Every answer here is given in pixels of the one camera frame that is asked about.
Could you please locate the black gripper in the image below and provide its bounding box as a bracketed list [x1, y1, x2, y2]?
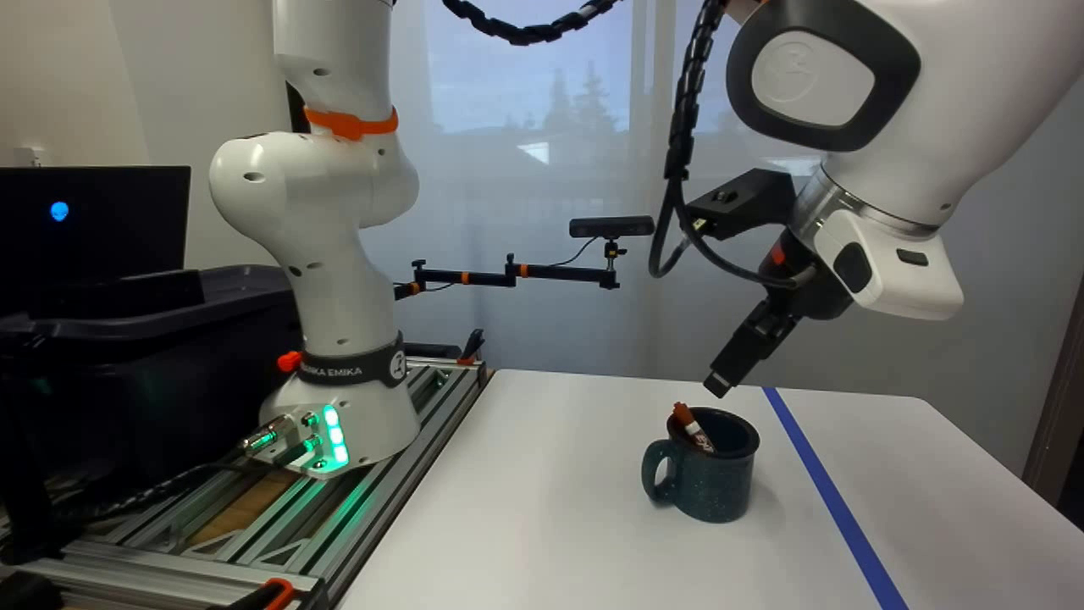
[700, 167, 856, 401]

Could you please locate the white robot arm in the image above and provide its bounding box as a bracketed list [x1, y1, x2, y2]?
[209, 0, 1084, 479]

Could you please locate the red capped marker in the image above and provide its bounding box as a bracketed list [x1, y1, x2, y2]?
[671, 401, 716, 453]

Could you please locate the blue tape line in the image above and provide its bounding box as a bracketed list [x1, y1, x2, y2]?
[765, 386, 908, 610]

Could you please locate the dark teal mug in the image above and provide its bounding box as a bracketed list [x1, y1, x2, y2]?
[640, 407, 760, 521]

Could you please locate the black storage bin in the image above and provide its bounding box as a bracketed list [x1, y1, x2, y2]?
[0, 263, 299, 534]

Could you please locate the black monitor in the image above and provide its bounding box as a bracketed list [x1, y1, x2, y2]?
[0, 167, 189, 315]

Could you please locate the black camera on boom arm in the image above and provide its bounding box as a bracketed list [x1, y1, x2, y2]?
[389, 214, 656, 305]

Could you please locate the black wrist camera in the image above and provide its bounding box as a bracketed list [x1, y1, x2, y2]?
[682, 170, 795, 241]

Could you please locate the aluminium rail base frame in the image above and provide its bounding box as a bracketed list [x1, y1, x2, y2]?
[6, 361, 489, 610]

